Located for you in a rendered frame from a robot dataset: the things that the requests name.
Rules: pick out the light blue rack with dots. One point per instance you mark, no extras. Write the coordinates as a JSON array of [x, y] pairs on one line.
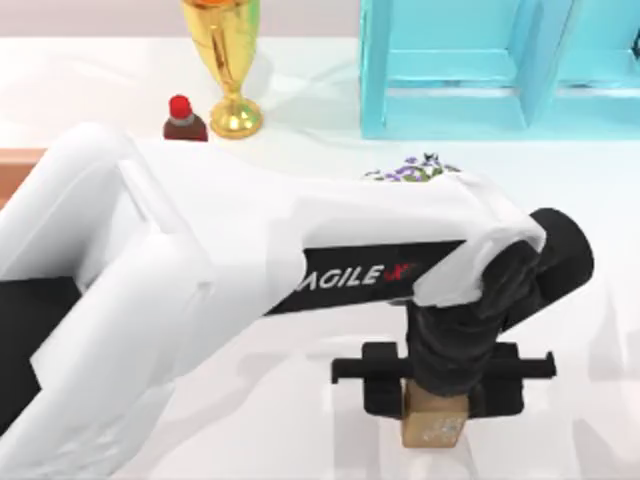
[[450, 65]]

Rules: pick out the salmon-coloured shallow box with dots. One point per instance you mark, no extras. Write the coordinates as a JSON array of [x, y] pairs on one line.
[[17, 172]]

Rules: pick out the red-capped brown bottle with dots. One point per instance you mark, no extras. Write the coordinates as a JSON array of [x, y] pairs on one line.
[[184, 125]]

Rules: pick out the tan cardboard box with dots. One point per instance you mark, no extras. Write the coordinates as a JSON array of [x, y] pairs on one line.
[[430, 425]]

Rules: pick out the gold trophy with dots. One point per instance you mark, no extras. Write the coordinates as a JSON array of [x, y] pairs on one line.
[[226, 60]]

